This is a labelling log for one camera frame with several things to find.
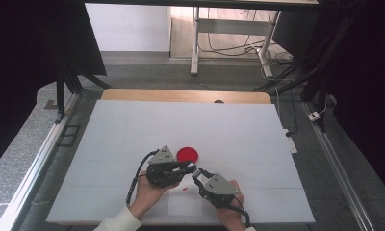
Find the white desk frame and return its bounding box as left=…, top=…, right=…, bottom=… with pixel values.
left=190, top=7, right=282, bottom=78

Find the aluminium rail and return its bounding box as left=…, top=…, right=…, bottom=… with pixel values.
left=301, top=101, right=376, bottom=231
left=0, top=92, right=83, bottom=231

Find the white paper sheet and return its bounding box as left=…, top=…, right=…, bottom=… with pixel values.
left=167, top=171, right=203, bottom=217

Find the black power strip cable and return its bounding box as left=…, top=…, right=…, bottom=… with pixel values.
left=274, top=86, right=299, bottom=138

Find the white power strip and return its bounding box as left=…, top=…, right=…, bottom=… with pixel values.
left=283, top=128, right=298, bottom=155

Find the person's left hand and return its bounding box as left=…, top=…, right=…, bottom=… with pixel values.
left=128, top=170, right=179, bottom=220

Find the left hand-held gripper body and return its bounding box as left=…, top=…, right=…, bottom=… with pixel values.
left=145, top=144, right=186, bottom=189

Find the tangle of floor cables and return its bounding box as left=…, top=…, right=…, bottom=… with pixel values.
left=198, top=8, right=295, bottom=66

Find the wooden table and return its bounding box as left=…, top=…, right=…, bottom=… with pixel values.
left=100, top=88, right=272, bottom=105

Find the person's right hand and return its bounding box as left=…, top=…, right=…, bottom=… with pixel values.
left=215, top=179, right=246, bottom=231

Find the right hand-held gripper black cable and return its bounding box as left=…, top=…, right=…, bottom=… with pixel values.
left=224, top=194, right=251, bottom=228

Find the black curtain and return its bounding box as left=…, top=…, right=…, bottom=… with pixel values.
left=0, top=0, right=108, bottom=171
left=309, top=0, right=385, bottom=200

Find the round red dish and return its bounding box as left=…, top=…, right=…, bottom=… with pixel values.
left=176, top=146, right=200, bottom=165

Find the black metal stand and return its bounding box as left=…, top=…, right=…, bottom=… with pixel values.
left=253, top=0, right=368, bottom=133
left=53, top=62, right=112, bottom=125

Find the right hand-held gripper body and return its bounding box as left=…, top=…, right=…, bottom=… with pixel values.
left=196, top=172, right=241, bottom=209

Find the white cover board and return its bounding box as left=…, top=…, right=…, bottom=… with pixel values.
left=45, top=99, right=316, bottom=225

